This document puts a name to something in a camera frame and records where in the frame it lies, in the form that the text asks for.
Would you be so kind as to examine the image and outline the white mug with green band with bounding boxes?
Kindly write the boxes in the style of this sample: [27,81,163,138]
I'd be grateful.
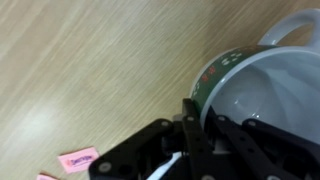
[189,8,320,145]

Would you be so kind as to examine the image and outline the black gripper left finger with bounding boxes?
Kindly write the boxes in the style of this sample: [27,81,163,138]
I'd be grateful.
[88,98,218,180]

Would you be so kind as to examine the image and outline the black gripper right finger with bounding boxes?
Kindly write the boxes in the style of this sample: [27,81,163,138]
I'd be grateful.
[204,114,320,180]

